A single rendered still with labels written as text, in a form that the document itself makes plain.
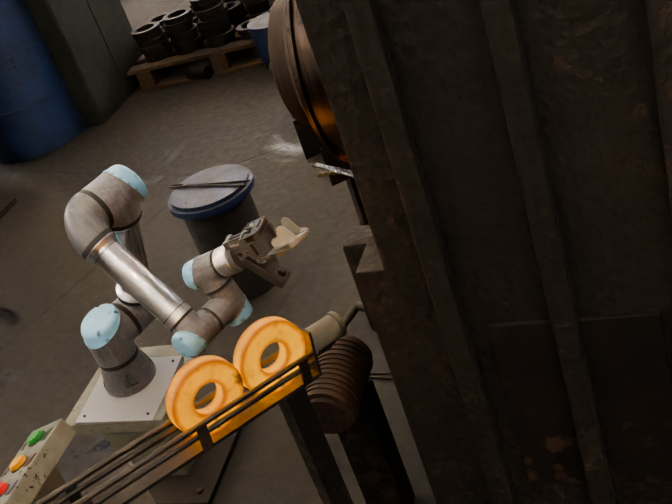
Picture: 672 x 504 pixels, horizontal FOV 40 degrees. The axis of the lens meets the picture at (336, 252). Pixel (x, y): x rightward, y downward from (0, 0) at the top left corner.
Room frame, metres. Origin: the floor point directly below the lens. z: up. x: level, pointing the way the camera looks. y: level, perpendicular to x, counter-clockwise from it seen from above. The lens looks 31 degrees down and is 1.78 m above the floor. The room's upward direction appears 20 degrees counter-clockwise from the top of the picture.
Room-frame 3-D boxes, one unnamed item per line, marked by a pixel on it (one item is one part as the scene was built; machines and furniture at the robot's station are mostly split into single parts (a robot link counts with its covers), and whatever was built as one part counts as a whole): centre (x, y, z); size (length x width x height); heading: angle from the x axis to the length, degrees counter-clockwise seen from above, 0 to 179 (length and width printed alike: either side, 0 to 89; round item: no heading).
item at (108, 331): (2.19, 0.66, 0.48); 0.13 x 0.12 x 0.14; 133
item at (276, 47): (1.95, -0.08, 1.11); 0.28 x 0.06 x 0.28; 155
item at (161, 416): (2.20, 0.67, 0.28); 0.32 x 0.32 x 0.04; 66
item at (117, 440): (2.20, 0.67, 0.13); 0.40 x 0.40 x 0.26; 66
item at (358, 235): (1.69, -0.08, 0.68); 0.11 x 0.08 x 0.24; 65
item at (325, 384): (1.67, 0.10, 0.27); 0.22 x 0.13 x 0.53; 155
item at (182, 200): (3.02, 0.34, 0.21); 0.32 x 0.32 x 0.43
